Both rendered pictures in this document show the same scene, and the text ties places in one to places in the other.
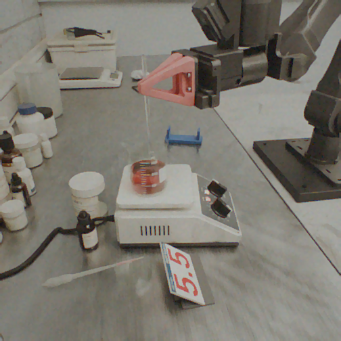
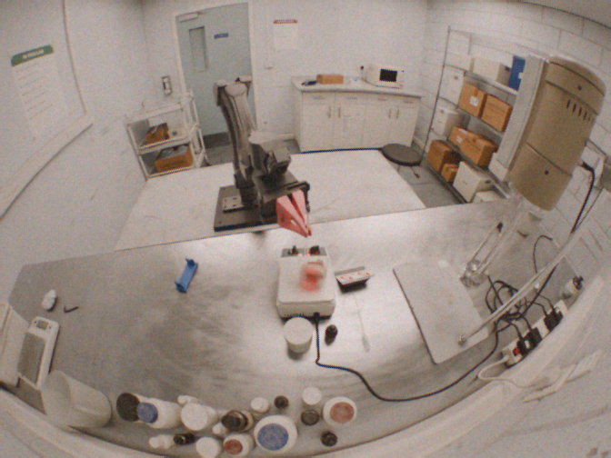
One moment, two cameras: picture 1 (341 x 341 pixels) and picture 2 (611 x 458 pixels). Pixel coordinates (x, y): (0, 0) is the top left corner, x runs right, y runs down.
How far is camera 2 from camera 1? 0.57 m
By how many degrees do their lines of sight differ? 69
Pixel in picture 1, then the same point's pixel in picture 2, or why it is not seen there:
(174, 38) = (15, 252)
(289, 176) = not seen: hidden behind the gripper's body
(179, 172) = (292, 263)
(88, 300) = (373, 323)
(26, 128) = (170, 416)
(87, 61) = (14, 344)
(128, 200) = (330, 292)
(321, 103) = not seen: hidden behind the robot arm
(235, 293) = (356, 258)
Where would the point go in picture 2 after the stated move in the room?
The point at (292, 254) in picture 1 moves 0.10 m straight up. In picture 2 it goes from (327, 233) to (330, 208)
